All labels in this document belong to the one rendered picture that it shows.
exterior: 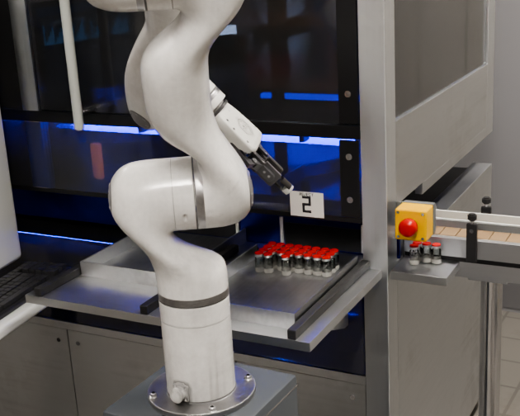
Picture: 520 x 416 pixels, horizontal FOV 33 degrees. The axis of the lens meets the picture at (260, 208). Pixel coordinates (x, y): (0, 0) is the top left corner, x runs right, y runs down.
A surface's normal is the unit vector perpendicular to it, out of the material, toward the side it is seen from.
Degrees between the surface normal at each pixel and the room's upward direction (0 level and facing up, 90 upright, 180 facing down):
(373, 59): 90
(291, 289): 0
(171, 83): 111
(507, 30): 90
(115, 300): 0
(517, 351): 0
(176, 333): 90
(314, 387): 90
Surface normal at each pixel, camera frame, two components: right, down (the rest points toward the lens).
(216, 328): 0.65, 0.19
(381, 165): -0.46, 0.29
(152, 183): 0.02, -0.34
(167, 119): -0.22, 0.67
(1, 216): 0.94, 0.05
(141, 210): 0.03, 0.22
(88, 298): -0.06, -0.95
